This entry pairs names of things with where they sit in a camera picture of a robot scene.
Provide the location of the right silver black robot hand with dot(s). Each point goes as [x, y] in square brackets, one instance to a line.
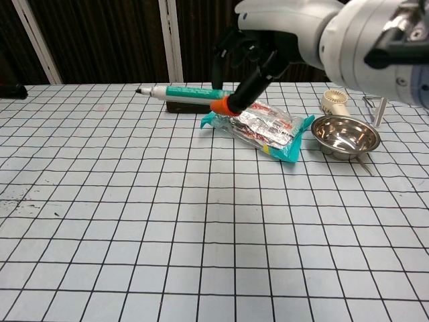
[281, 30]

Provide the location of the dark bottle purple label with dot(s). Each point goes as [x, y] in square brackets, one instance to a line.
[187, 108]

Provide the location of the black curtain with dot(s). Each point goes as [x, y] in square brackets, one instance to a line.
[110, 37]

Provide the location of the green white marker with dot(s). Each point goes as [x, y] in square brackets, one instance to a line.
[187, 94]

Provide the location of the blue checkered tablecloth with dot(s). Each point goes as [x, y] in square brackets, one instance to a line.
[117, 251]

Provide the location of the stainless steel bowl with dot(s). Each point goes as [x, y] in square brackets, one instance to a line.
[345, 137]

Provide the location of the white metal frame post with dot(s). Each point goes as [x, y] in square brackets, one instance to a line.
[38, 43]
[171, 40]

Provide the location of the cream handheld fan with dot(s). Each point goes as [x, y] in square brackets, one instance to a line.
[335, 102]

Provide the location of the teal foil snack bag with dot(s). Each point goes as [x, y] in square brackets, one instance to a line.
[268, 134]

